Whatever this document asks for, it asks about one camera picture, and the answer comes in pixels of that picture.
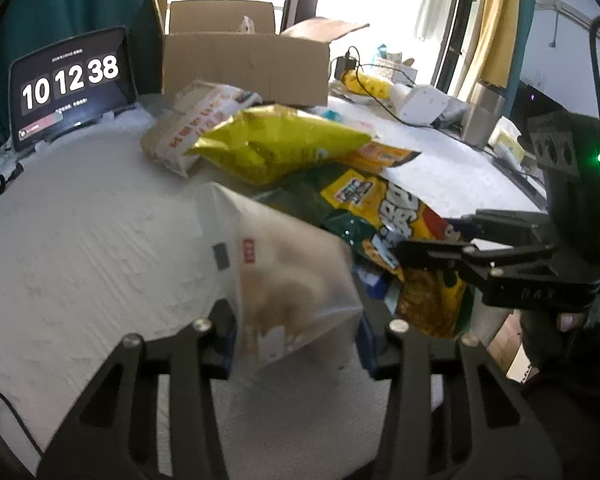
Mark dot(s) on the teal curtain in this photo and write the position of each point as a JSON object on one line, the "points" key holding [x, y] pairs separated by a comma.
{"points": [[70, 0], [525, 10]]}

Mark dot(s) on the black charger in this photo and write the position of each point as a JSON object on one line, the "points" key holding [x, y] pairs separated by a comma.
{"points": [[347, 62]]}

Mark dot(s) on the yellow green chip bag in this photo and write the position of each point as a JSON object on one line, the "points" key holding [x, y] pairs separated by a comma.
{"points": [[280, 145]]}

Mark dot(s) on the beige red print packet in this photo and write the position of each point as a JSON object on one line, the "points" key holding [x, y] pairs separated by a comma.
{"points": [[180, 140]]}

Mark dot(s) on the hanging light blue cloth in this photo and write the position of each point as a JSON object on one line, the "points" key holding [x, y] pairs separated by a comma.
{"points": [[435, 5]]}

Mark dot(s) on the yellow tissue pack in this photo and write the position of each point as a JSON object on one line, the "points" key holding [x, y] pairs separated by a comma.
{"points": [[370, 85]]}

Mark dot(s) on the brown cardboard box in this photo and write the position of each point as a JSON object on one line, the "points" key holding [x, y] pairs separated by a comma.
{"points": [[245, 65]]}

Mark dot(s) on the brown carton with barcode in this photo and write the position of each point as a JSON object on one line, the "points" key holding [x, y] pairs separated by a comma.
{"points": [[510, 350]]}

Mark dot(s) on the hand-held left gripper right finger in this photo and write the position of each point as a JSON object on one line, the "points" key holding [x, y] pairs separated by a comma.
{"points": [[367, 350]]}

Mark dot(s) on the person's right forearm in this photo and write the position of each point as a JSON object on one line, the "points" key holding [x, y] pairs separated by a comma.
{"points": [[570, 400]]}

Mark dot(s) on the yellow black snack packet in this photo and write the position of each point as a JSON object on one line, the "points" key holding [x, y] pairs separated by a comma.
{"points": [[360, 190]]}

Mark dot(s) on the grey cloth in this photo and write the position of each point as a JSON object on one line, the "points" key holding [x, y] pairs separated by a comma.
{"points": [[452, 112]]}

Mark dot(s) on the pale yellow tissue packet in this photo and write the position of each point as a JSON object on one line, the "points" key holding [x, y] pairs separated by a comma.
{"points": [[507, 140]]}

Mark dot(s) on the clear biscuit packet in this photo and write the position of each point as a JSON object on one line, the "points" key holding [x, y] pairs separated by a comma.
{"points": [[205, 92]]}

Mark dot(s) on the blue cracker packet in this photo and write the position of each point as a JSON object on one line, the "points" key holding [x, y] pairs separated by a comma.
{"points": [[375, 287]]}

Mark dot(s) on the translucent white snack bag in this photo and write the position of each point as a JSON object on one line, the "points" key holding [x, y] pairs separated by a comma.
{"points": [[290, 270]]}

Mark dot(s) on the white plastic basket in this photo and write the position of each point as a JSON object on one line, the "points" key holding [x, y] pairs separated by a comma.
{"points": [[397, 70]]}

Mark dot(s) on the person's right hand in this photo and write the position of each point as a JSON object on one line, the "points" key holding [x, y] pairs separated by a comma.
{"points": [[572, 321]]}

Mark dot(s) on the white plastic device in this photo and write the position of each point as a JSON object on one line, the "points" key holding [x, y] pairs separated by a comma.
{"points": [[420, 102]]}

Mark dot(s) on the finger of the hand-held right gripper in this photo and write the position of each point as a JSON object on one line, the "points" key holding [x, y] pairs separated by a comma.
{"points": [[445, 255], [505, 225]]}

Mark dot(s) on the steel thermos flask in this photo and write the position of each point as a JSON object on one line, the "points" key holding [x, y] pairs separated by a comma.
{"points": [[482, 115]]}

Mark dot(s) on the black tablet with clock display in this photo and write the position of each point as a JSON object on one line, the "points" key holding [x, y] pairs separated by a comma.
{"points": [[70, 85]]}

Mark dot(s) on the white table cover sheet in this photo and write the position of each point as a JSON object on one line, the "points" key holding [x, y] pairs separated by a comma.
{"points": [[80, 260]]}

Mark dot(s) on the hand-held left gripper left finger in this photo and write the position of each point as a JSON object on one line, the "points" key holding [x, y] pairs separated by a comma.
{"points": [[219, 340]]}

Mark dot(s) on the yellow orange snack packet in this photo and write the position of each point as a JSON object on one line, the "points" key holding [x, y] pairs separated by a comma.
{"points": [[380, 155]]}

